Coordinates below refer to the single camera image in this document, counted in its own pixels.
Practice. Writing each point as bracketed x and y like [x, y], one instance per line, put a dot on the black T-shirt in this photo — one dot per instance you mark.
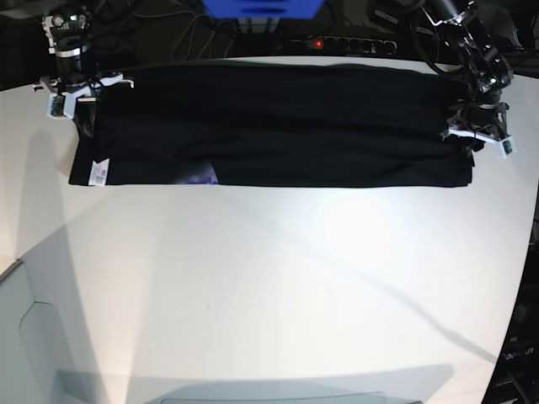
[266, 125]

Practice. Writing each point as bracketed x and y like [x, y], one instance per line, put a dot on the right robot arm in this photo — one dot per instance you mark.
[68, 31]

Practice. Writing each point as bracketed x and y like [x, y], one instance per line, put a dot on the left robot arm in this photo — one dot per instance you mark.
[483, 69]

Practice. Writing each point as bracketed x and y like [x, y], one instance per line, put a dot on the blue plastic box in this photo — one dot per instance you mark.
[243, 9]

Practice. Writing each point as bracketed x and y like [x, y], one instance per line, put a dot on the black box with white lettering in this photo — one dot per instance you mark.
[515, 376]

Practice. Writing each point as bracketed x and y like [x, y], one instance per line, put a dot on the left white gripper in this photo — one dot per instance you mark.
[481, 122]

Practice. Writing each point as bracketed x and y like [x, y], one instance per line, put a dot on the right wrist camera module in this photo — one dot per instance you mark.
[61, 107]

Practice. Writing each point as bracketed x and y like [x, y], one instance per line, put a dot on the black power strip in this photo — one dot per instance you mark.
[337, 46]

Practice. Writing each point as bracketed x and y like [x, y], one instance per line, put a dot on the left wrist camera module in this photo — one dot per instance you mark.
[505, 147]

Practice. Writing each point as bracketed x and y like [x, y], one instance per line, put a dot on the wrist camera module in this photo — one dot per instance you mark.
[505, 147]
[61, 107]

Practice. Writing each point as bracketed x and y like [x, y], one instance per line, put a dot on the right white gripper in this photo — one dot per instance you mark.
[85, 113]

